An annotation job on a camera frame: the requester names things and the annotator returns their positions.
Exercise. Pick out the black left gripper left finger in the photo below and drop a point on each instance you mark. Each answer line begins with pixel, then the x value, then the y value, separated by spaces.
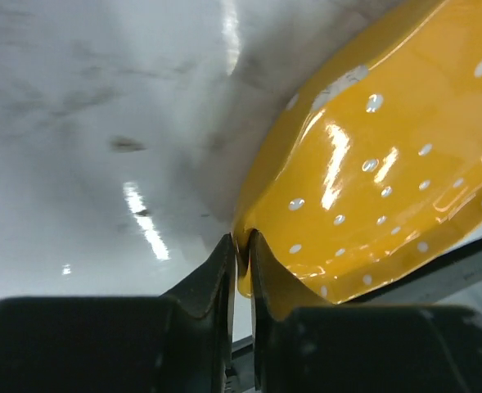
pixel 180 341

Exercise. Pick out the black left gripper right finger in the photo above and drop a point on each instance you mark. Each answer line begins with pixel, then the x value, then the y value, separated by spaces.
pixel 302 343

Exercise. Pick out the yellow polka dot plate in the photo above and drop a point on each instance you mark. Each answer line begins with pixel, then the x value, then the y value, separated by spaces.
pixel 374 168

